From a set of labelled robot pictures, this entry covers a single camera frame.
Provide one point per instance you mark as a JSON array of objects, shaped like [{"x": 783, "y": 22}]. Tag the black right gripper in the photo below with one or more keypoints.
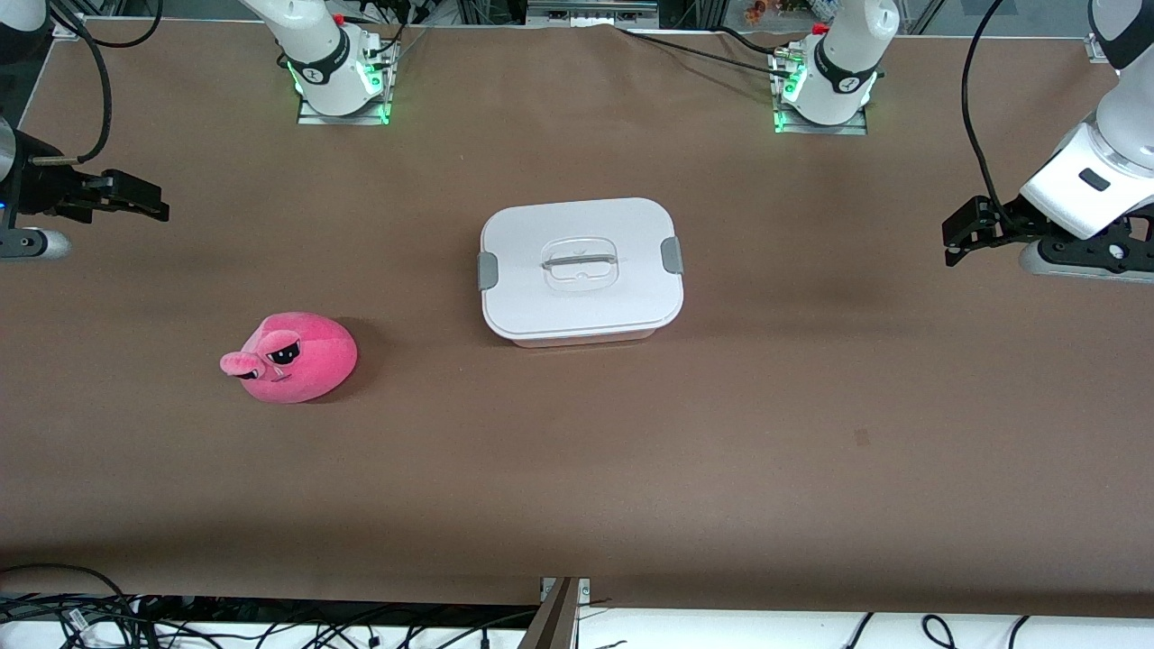
[{"x": 38, "y": 187}]

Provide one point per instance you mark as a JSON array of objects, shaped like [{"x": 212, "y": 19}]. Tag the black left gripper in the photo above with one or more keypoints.
[{"x": 1008, "y": 219}]

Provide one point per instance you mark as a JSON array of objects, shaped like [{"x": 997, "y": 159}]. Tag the pink plush toy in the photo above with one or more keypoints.
[{"x": 315, "y": 361}]

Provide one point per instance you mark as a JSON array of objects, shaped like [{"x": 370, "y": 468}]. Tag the white box lid grey clips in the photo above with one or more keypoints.
[{"x": 541, "y": 306}]

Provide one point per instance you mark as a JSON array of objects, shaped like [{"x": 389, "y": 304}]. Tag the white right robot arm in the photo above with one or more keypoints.
[{"x": 329, "y": 86}]

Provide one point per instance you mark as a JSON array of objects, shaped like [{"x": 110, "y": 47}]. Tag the orange toy figure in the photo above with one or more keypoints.
[{"x": 755, "y": 11}]

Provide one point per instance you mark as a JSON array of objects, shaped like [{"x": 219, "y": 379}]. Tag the white plastic box base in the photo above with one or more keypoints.
[{"x": 577, "y": 342}]

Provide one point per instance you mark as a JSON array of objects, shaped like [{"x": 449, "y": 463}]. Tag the aluminium corner profile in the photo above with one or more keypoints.
[{"x": 1100, "y": 50}]

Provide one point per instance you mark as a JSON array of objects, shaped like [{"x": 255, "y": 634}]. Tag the brown table cover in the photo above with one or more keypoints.
[{"x": 721, "y": 451}]

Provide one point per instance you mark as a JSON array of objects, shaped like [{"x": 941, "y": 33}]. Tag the dark angled beam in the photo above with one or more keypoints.
[{"x": 550, "y": 626}]

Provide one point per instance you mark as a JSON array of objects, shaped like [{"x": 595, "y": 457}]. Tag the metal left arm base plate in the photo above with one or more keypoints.
[{"x": 849, "y": 129}]

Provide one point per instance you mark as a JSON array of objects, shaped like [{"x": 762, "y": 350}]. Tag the small metal corner bracket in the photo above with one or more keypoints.
[{"x": 68, "y": 27}]

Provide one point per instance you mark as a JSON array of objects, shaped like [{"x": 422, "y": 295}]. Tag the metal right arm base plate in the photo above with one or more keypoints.
[{"x": 315, "y": 117}]

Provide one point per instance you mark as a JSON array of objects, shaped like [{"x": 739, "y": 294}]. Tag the grey metal frame rail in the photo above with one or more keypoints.
[{"x": 590, "y": 11}]

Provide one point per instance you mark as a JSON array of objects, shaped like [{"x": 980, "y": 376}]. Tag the metal table edge bracket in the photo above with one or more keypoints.
[{"x": 584, "y": 588}]

